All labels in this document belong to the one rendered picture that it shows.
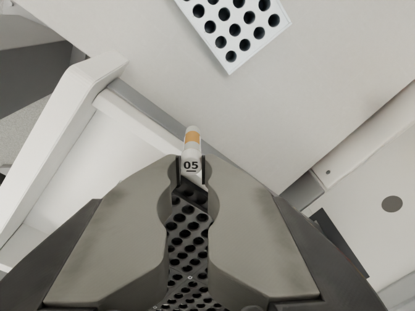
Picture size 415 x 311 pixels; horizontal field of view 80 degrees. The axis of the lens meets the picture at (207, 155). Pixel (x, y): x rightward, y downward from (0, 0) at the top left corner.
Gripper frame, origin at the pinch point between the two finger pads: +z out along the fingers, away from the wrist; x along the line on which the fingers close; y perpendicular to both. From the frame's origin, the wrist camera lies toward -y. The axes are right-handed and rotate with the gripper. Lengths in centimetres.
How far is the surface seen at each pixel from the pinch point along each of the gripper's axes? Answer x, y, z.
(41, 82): -51, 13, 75
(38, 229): -21.0, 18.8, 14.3
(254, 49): 6.8, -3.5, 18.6
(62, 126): -8.9, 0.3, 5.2
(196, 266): 0.2, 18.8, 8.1
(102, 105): -7.2, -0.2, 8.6
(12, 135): -84, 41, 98
